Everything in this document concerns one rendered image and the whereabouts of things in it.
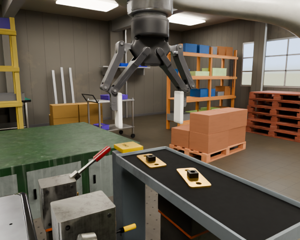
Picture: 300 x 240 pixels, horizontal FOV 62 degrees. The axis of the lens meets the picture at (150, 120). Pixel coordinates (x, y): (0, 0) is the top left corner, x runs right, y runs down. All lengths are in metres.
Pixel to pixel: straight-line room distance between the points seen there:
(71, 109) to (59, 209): 5.53
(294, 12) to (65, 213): 0.63
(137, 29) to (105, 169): 2.10
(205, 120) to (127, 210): 3.36
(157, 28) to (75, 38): 7.29
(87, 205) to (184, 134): 3.85
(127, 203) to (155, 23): 0.45
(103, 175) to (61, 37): 5.63
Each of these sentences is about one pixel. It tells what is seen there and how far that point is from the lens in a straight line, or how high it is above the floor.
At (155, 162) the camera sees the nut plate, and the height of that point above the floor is 1.16.
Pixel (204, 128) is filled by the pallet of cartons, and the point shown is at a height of 0.54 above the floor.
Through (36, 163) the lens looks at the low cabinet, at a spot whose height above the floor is 0.65.
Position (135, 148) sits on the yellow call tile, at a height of 1.16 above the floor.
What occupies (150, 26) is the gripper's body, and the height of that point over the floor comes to 1.43.
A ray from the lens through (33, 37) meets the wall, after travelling 7.45.
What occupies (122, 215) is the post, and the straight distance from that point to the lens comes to 0.70.
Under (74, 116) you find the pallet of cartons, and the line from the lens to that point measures 6.02.
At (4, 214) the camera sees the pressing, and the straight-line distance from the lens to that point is 0.76.
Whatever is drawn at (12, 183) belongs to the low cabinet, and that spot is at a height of 0.53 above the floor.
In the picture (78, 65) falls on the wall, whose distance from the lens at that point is 7.70.
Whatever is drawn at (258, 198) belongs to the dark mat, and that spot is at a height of 1.16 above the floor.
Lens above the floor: 1.34
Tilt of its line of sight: 10 degrees down
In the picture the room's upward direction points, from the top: straight up
